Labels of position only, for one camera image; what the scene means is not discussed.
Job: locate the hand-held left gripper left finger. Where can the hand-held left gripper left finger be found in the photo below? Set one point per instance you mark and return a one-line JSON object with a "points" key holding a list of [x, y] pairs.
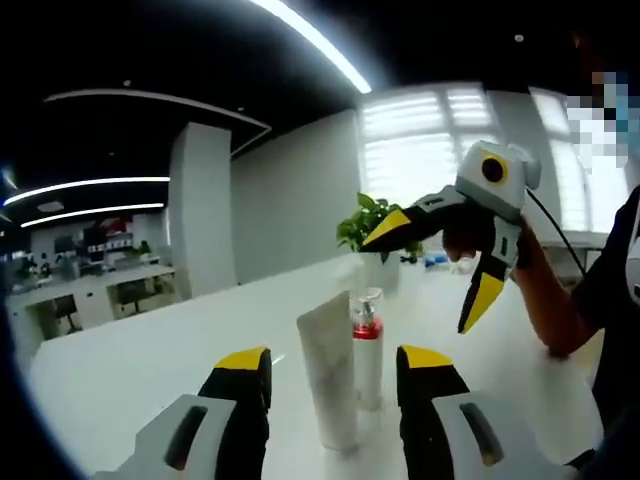
{"points": [[200, 440]]}

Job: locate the person's right hand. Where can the person's right hand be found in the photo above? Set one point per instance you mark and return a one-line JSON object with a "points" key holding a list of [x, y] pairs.
{"points": [[467, 242]]}

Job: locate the row of white office desks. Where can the row of white office desks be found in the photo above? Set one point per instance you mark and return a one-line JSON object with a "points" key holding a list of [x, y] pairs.
{"points": [[90, 290]]}

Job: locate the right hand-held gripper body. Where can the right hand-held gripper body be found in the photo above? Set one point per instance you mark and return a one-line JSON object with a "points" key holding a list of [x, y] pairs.
{"points": [[505, 195]]}

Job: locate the office ceiling light strip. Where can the office ceiling light strip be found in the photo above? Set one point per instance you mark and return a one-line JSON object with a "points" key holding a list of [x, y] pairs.
{"points": [[100, 211], [100, 184]]}

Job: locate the long ceiling light strip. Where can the long ceiling light strip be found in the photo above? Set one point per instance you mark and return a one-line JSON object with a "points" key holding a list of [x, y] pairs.
{"points": [[325, 43]]}

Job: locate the green potted plant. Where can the green potted plant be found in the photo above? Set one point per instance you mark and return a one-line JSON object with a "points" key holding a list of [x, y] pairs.
{"points": [[365, 225]]}

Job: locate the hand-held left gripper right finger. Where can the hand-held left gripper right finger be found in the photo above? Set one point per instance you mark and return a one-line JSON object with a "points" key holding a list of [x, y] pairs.
{"points": [[450, 440]]}

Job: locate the window blinds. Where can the window blinds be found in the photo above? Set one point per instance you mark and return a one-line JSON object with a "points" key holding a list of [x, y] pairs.
{"points": [[410, 150]]}

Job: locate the tall white skincare tube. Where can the tall white skincare tube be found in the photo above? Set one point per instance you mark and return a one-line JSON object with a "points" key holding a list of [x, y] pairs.
{"points": [[330, 375]]}

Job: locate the white bottle red collar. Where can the white bottle red collar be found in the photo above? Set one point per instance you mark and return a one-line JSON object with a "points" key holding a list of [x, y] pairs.
{"points": [[369, 365]]}

